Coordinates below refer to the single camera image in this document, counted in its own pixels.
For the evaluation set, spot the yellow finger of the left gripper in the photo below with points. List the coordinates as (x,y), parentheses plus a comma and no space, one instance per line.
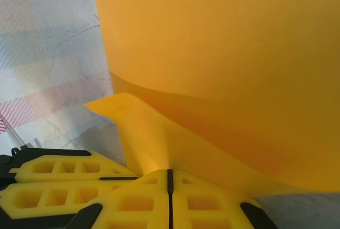
(40,187)
(87,160)

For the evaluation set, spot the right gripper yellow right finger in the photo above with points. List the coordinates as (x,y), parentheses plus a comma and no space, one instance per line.
(180,207)

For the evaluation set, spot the orange paper sheet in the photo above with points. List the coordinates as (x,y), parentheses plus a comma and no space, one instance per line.
(212,53)

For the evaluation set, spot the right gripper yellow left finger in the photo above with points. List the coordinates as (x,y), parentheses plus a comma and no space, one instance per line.
(148,186)

